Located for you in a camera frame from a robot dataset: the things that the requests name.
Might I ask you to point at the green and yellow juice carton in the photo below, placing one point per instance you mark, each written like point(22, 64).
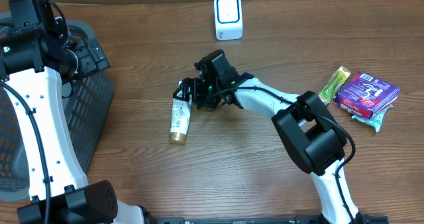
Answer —
point(335, 82)

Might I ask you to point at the grey plastic mesh basket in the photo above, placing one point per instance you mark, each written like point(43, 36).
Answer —
point(85, 112)

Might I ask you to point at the purple Carefree pad pack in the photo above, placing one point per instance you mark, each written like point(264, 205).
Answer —
point(365, 95)

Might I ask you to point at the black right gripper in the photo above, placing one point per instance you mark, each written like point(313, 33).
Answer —
point(199, 97)

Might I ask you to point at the white and gold tube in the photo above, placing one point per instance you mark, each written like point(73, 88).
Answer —
point(180, 119)

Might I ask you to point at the teal snack packet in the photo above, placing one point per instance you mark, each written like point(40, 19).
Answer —
point(377, 120)

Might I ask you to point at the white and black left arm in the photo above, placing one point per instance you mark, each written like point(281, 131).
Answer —
point(42, 52)

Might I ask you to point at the white barcode scanner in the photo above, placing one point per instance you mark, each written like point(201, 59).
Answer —
point(228, 19)

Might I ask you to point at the black rail at table edge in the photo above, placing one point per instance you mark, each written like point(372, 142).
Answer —
point(305, 219)

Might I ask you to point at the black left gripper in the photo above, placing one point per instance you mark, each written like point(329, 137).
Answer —
point(92, 63)

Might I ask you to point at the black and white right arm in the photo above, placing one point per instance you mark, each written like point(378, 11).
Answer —
point(309, 133)

